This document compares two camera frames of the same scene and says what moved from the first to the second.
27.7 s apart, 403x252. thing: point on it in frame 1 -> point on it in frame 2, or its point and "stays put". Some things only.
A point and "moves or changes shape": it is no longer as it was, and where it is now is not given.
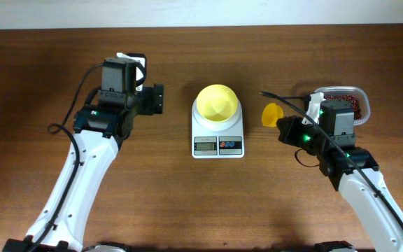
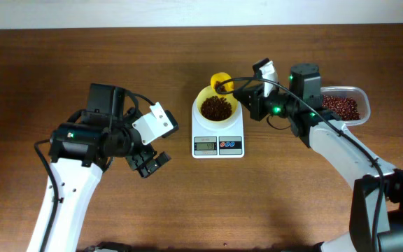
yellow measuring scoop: x=271 y=113 moves or changes shape
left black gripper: x=152 y=102 -> x=138 y=160
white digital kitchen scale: x=223 y=139 stays put
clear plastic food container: x=357 y=92 stays put
